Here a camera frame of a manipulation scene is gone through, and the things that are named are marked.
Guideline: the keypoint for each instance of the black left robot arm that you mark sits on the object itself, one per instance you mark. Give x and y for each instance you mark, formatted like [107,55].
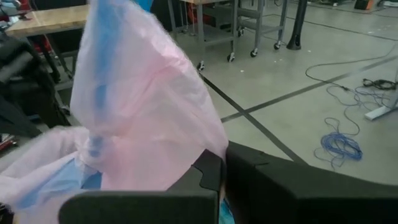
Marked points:
[28,84]

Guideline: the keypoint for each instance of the grey metal rolling cart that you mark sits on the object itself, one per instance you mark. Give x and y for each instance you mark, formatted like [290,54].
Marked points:
[261,28]
[217,34]

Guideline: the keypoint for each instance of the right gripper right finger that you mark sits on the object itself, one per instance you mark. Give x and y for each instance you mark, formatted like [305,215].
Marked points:
[295,196]

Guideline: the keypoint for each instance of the black pole base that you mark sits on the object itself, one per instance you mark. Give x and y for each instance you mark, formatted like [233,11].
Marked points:
[297,31]

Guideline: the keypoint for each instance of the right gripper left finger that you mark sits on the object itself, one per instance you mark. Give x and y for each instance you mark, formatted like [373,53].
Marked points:
[140,207]

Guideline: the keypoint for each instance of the white stand foot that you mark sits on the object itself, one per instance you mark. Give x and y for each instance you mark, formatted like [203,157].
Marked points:
[381,112]

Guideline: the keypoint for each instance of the wooden table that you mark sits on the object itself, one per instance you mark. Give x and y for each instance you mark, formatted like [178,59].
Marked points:
[49,20]

